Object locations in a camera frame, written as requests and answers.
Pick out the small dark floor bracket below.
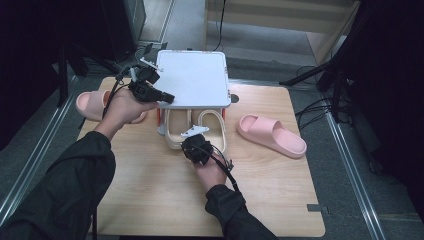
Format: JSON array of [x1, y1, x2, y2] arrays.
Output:
[[143, 41, 169, 54]]

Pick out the black curtain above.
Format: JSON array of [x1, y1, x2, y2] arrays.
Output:
[[0, 0, 104, 151], [333, 0, 424, 214]]

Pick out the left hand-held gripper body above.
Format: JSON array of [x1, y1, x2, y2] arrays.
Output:
[[128, 57, 164, 103]]

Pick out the black cabinet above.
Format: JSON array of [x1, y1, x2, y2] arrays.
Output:
[[99, 0, 148, 63]]

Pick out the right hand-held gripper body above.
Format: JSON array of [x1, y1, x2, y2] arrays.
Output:
[[180, 124, 215, 166]]

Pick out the metal floor rail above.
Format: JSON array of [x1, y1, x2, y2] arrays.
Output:
[[0, 76, 79, 228], [321, 99, 388, 240]]

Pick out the cream perforated clog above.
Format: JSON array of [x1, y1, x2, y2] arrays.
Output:
[[196, 109, 228, 154], [165, 108, 194, 150]]

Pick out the black metal stand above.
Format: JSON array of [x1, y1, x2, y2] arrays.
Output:
[[279, 56, 354, 124]]

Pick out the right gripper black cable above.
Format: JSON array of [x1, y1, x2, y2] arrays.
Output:
[[208, 143, 241, 193]]

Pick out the person's left hand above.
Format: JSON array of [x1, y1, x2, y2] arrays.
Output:
[[94, 88, 160, 141]]

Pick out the person's right hand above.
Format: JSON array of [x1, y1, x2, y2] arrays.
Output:
[[193, 154, 229, 194]]

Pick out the thin black hanging cable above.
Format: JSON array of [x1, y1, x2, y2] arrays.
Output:
[[213, 0, 228, 53]]

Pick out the black floor cables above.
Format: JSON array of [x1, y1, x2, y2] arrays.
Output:
[[294, 64, 351, 131]]

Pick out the light wooden shelf unit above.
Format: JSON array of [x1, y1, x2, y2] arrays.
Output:
[[203, 0, 363, 66]]

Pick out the black tripod stand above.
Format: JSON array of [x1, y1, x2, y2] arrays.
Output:
[[56, 43, 129, 108]]

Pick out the grey tape piece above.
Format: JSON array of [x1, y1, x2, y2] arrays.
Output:
[[306, 203, 329, 214]]

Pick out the white two-tier shoe rack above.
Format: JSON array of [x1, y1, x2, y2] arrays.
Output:
[[150, 49, 232, 136]]

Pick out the pink slide slipper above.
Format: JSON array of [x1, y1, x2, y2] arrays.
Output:
[[237, 114, 308, 160], [75, 90, 148, 124]]

